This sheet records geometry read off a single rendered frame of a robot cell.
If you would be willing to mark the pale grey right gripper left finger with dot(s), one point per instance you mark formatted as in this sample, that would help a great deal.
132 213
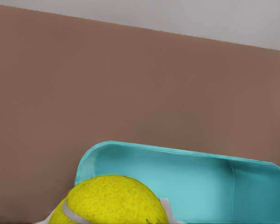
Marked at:
46 219

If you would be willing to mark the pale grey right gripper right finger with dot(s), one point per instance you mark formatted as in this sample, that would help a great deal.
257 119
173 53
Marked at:
169 210

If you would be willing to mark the yellow tennis ball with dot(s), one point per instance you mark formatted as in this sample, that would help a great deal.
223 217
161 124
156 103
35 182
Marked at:
109 200

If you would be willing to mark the turquoise plastic tray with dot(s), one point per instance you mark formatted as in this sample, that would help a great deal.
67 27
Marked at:
200 186

